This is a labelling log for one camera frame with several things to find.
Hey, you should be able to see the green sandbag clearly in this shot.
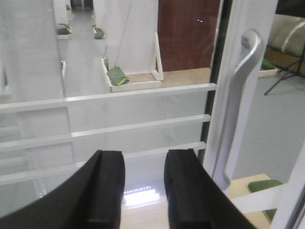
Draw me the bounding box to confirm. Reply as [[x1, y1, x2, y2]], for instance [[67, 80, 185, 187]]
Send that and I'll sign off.
[[107, 66, 131, 86]]

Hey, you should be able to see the brown wooden door panel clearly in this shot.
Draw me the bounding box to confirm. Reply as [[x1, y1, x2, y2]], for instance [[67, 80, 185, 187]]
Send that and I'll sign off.
[[158, 0, 220, 72]]

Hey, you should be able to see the white wooden base frame right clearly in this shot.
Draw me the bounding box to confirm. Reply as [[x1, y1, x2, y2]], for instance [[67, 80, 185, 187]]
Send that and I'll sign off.
[[101, 32, 164, 93]]

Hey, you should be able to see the silver door handle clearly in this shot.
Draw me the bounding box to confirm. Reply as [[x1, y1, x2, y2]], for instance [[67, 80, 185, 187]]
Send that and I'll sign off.
[[212, 29, 264, 190]]

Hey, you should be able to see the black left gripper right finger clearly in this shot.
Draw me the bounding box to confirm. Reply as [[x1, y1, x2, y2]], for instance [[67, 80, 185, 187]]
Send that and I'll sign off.
[[164, 149, 254, 229]]

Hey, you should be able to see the white framed sliding glass door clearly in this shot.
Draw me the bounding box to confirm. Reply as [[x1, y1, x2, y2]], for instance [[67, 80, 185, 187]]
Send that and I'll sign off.
[[0, 0, 277, 229]]

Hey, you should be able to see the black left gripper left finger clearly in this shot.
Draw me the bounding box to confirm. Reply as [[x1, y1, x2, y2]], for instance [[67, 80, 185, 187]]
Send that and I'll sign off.
[[0, 150, 125, 229]]

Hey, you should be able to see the black tripod stand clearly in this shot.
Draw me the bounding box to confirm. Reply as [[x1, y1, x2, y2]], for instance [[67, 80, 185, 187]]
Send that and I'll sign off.
[[264, 50, 305, 95]]

